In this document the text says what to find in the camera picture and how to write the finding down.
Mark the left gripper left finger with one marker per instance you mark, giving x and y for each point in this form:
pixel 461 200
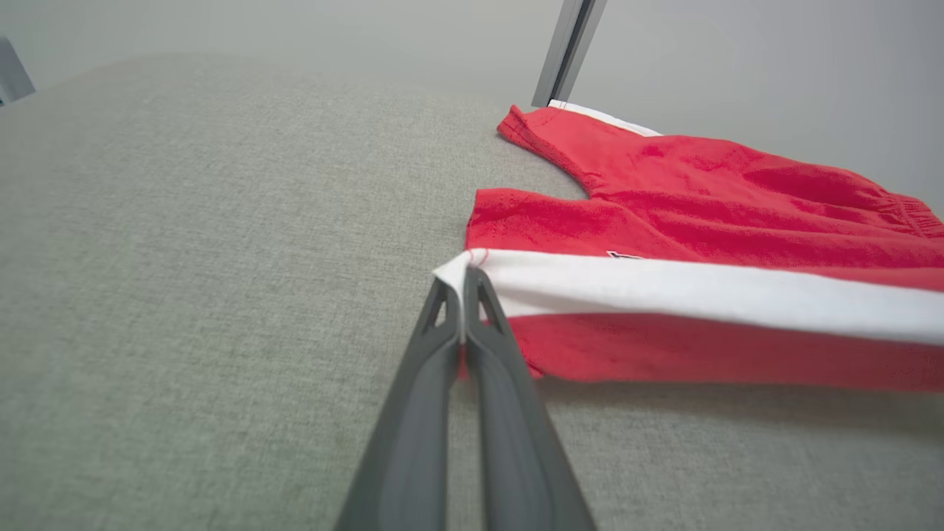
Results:
pixel 413 442

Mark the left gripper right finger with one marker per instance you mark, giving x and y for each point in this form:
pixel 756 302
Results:
pixel 516 442

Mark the red shorts with white trim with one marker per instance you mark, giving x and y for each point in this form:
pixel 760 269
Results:
pixel 700 221

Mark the grey metal stand with caster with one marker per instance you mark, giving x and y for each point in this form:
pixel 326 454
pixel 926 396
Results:
pixel 13 74

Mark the grey partition post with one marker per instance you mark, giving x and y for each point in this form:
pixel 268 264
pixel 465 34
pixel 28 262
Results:
pixel 568 51

